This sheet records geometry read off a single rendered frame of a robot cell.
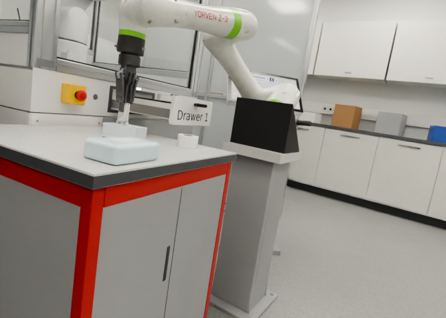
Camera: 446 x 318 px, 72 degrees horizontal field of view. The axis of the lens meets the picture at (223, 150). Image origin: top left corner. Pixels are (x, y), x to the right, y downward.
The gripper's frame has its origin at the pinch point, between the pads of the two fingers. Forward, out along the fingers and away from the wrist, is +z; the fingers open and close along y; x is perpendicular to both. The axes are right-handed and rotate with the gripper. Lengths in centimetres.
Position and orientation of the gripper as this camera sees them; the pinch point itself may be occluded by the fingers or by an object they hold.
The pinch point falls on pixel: (123, 112)
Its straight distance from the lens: 118.0
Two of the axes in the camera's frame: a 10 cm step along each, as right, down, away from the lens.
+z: -1.5, 9.8, 1.3
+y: -2.2, 1.0, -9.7
